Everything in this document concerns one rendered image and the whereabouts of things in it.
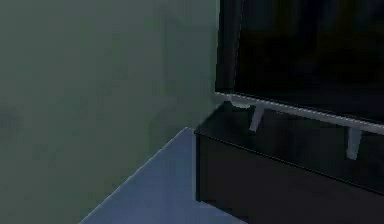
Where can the black television set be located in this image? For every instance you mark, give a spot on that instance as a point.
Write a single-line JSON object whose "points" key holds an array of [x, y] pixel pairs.
{"points": [[300, 53]]}

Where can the black television stand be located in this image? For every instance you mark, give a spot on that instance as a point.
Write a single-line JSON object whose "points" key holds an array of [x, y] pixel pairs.
{"points": [[283, 180]]}

